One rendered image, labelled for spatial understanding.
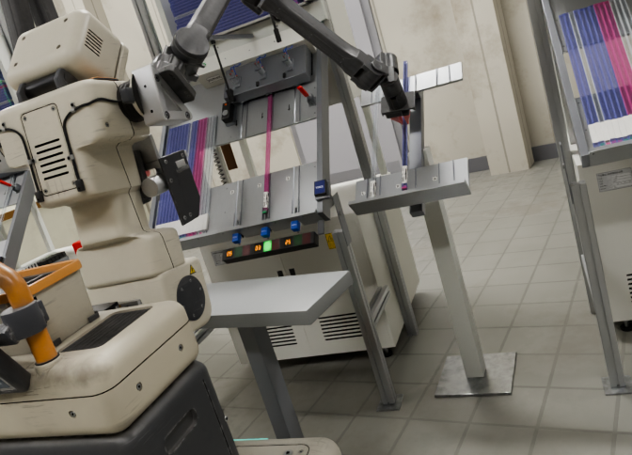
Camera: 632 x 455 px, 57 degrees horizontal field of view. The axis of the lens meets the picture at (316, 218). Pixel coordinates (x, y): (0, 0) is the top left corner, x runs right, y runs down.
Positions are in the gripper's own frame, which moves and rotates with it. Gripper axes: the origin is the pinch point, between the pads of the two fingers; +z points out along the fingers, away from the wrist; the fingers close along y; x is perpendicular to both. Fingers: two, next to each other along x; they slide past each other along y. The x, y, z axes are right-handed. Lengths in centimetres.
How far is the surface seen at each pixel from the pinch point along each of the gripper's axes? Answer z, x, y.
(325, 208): 8.7, 22.0, 27.9
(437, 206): 20.3, 19.5, -5.4
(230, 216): 9, 20, 63
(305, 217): 8.0, 25.0, 34.5
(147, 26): -12, -64, 104
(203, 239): 10, 27, 73
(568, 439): 42, 85, -35
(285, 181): 7.3, 10.2, 42.7
